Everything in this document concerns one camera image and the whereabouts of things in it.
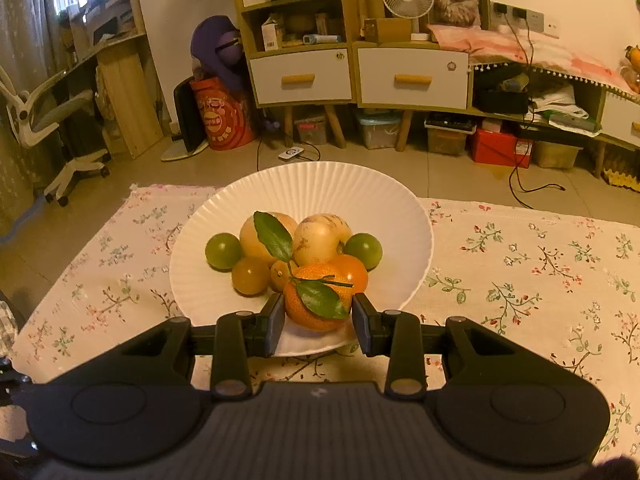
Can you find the tangerine with green leaves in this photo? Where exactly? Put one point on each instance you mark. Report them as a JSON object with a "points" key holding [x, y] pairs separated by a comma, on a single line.
{"points": [[310, 317]]}

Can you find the grey wall socket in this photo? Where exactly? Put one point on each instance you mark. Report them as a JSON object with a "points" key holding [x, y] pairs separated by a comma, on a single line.
{"points": [[527, 19]]}

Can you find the red box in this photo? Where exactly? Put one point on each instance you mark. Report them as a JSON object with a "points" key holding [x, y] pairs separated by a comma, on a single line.
{"points": [[497, 150]]}

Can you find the clear box with black lid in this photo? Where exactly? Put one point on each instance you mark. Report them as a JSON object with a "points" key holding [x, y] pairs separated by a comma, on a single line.
{"points": [[447, 140]]}

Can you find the clear storage box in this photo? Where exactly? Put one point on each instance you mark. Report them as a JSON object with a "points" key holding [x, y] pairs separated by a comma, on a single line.
{"points": [[310, 131]]}

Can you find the orange fruit on bench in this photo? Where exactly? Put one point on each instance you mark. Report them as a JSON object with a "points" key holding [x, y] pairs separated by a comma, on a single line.
{"points": [[634, 57]]}

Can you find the tall wooden drawer cabinet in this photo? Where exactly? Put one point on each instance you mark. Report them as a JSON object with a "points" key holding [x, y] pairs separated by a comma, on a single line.
{"points": [[300, 77]]}

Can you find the white oval base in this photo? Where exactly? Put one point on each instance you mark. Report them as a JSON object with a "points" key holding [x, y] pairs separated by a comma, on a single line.
{"points": [[175, 154]]}

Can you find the clear tub with beige contents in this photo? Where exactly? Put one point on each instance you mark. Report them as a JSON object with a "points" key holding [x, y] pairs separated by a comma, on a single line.
{"points": [[555, 155]]}

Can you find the small brown round fruit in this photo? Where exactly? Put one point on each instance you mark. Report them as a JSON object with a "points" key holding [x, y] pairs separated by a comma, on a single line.
{"points": [[250, 276], [277, 277]]}

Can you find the green round citrus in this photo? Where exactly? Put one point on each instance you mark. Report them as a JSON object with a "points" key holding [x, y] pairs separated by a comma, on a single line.
{"points": [[224, 251], [365, 250]]}

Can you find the purple-striped yellow melon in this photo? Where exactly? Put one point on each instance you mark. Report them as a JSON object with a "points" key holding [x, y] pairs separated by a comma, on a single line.
{"points": [[320, 240]]}

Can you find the black flat panel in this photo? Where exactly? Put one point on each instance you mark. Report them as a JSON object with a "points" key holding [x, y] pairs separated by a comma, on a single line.
{"points": [[185, 115]]}

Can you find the white ribbed plate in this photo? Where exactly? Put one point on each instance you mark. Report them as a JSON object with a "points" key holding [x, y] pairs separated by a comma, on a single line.
{"points": [[325, 185]]}

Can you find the red printed drum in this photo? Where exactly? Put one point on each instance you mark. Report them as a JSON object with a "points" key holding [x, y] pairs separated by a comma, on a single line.
{"points": [[222, 120]]}

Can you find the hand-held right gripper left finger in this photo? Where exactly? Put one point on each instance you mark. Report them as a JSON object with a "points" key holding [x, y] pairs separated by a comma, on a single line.
{"points": [[275, 327]]}

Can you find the smooth orange fruit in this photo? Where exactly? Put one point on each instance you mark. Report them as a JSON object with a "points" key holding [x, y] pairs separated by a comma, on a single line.
{"points": [[352, 270]]}

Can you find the yellow foam mat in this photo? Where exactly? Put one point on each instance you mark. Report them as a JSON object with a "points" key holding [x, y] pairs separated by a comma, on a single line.
{"points": [[622, 177]]}

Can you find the white carton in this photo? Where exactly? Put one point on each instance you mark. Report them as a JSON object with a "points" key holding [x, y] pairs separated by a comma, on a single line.
{"points": [[271, 34]]}

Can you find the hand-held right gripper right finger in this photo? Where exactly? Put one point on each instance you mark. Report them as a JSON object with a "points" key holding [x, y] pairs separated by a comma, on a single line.
{"points": [[361, 327]]}

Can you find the pink cloth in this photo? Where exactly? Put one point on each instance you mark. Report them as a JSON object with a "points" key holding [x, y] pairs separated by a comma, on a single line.
{"points": [[500, 47]]}

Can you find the low wooden drawer cabinet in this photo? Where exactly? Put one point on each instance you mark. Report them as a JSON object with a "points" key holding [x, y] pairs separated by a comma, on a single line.
{"points": [[412, 77]]}

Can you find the blue white handheld device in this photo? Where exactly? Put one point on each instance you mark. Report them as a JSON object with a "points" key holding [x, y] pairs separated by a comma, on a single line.
{"points": [[320, 39]]}

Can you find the purple plush toy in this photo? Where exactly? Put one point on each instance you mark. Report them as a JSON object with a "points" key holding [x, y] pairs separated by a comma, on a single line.
{"points": [[212, 45]]}

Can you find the floral tablecloth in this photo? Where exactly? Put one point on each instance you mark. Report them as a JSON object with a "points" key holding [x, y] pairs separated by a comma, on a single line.
{"points": [[525, 270]]}

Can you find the wooden desk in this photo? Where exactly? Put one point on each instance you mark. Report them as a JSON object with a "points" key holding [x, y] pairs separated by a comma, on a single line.
{"points": [[125, 90]]}

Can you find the white office chair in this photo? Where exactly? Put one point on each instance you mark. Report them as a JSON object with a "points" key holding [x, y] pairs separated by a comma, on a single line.
{"points": [[60, 105]]}

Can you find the floral curtain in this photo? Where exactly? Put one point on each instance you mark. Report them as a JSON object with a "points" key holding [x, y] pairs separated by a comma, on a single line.
{"points": [[25, 35]]}

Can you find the small brown wooden box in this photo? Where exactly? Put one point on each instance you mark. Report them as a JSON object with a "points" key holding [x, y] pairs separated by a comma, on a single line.
{"points": [[392, 31]]}

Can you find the clear box with blue lid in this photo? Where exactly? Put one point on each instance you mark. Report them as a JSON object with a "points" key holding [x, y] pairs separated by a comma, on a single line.
{"points": [[377, 132]]}

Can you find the plain pale yellow melon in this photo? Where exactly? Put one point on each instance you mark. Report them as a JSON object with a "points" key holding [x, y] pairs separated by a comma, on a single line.
{"points": [[250, 240]]}

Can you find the black bag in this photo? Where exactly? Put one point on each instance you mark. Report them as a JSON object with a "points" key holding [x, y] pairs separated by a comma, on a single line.
{"points": [[500, 97]]}

